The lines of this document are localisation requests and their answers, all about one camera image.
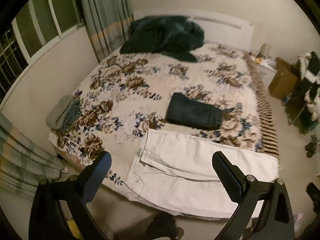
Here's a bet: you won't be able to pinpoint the folded grey clothes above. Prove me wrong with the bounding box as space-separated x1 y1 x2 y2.
46 95 81 133

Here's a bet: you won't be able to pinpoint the folded dark jeans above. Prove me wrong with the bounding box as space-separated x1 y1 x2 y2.
165 93 234 131

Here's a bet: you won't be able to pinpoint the clothes pile on chair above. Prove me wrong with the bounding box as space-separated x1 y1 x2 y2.
285 51 319 134

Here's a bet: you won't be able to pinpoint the brown cardboard box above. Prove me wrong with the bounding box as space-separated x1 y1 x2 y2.
268 57 298 100

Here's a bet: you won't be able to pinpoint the white bedside table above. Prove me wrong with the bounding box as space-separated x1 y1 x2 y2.
250 51 277 88

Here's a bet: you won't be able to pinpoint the striped curtain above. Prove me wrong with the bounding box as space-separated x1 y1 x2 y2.
81 0 132 61

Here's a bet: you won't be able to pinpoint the floral bed blanket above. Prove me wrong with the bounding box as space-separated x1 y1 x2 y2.
49 43 279 191

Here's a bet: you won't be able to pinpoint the white headboard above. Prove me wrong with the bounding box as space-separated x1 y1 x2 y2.
133 9 254 50

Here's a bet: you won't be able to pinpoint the white pants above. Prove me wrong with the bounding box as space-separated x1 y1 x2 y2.
125 129 278 219

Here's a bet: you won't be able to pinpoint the dark green blanket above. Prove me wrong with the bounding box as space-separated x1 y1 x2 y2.
120 15 204 63

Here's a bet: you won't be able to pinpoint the window frame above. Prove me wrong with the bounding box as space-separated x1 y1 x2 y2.
12 0 85 64

